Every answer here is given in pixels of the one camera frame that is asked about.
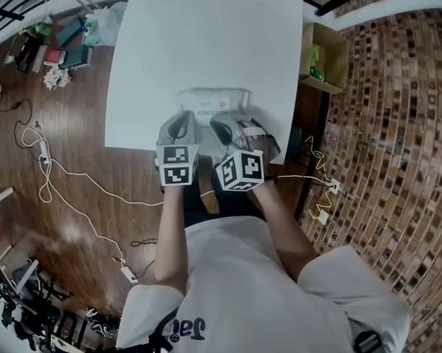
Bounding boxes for white packet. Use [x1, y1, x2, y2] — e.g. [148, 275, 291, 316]
[175, 85, 253, 130]

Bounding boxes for person's right forearm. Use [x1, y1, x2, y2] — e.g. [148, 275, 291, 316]
[247, 178, 320, 285]

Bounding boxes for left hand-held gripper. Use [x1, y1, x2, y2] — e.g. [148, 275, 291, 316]
[153, 111, 202, 188]

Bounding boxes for person's white t-shirt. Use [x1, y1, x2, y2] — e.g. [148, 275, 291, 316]
[111, 210, 413, 353]

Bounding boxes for black cable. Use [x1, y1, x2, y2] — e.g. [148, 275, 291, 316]
[0, 98, 34, 127]

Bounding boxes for dark green book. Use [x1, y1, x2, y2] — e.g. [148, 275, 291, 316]
[55, 16, 86, 48]
[59, 44, 95, 70]

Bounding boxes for cardboard box with green items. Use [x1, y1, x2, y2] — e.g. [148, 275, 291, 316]
[296, 20, 350, 96]

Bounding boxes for white power cable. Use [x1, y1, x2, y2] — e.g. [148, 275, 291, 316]
[20, 122, 168, 269]

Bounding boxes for person's black trousers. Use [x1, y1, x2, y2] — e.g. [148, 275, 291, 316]
[179, 151, 268, 229]

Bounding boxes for white plastic bag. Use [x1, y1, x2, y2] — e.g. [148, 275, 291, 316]
[82, 0, 129, 48]

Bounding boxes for red book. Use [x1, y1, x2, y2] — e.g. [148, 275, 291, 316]
[43, 48, 67, 66]

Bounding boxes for yellow cable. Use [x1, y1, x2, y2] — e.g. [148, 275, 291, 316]
[304, 133, 335, 221]

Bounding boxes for person's right hand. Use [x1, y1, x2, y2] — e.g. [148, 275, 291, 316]
[237, 118, 266, 138]

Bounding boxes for person's left forearm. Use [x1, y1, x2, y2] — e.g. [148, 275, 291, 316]
[150, 184, 192, 295]

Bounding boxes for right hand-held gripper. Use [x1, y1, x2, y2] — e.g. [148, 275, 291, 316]
[209, 111, 282, 193]

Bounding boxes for white flower bunch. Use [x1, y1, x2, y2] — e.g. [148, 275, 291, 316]
[42, 66, 73, 91]

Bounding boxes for white power strip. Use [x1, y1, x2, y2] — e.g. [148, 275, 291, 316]
[38, 139, 51, 164]
[120, 264, 140, 285]

